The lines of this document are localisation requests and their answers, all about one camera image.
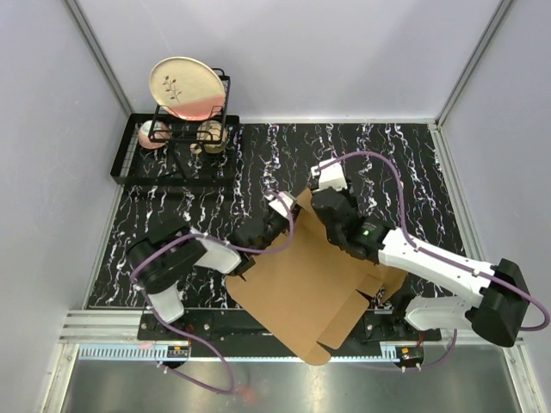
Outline brown cardboard box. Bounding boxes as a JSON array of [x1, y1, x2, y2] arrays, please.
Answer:
[[226, 189, 406, 366]]

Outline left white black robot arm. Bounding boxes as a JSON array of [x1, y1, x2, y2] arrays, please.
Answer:
[[126, 212, 294, 341]]

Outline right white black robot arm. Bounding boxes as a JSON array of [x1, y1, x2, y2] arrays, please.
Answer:
[[311, 188, 529, 348]]

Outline right small control box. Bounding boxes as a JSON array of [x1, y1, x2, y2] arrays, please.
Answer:
[[399, 346, 424, 364]]

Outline small control box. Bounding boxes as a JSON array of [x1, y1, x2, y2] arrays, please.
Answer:
[[399, 346, 424, 364], [166, 345, 190, 361]]

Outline left small control box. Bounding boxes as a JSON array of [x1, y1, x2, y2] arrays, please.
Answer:
[[166, 345, 190, 361]]

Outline black marble pattern mat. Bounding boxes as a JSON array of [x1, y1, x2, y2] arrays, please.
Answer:
[[86, 123, 469, 309]]

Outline beige ceramic cup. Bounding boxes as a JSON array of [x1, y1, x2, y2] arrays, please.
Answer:
[[190, 120, 228, 155]]

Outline pink white ceramic cup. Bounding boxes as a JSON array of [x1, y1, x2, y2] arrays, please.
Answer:
[[138, 120, 172, 150]]

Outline cream pink floral plate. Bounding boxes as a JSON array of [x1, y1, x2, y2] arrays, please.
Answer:
[[149, 57, 226, 121]]

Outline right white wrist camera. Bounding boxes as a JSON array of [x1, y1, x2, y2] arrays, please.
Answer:
[[311, 158, 348, 193]]

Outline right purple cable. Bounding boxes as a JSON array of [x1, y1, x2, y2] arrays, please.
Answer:
[[318, 150, 551, 372]]

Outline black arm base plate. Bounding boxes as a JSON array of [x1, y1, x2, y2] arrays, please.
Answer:
[[137, 309, 442, 344]]

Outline slotted aluminium rail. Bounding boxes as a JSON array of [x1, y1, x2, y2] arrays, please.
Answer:
[[78, 344, 399, 363]]

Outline black wire dish rack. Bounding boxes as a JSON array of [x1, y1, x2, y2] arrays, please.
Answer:
[[110, 68, 239, 190]]

